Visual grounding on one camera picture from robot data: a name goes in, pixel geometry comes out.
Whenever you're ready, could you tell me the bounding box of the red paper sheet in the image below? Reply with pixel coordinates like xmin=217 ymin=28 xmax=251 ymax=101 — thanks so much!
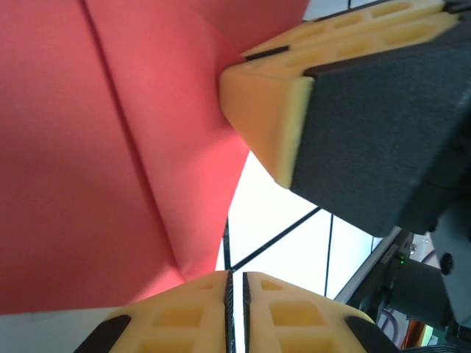
xmin=0 ymin=0 xmax=312 ymax=317

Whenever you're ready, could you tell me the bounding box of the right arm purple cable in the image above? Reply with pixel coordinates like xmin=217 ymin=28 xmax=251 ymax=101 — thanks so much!
xmin=375 ymin=307 xmax=404 ymax=334

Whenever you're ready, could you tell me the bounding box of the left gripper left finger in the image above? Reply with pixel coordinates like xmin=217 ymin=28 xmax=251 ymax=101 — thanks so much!
xmin=73 ymin=270 xmax=235 ymax=353

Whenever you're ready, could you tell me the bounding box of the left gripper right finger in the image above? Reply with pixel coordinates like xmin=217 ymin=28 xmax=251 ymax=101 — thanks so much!
xmin=241 ymin=271 xmax=400 ymax=353

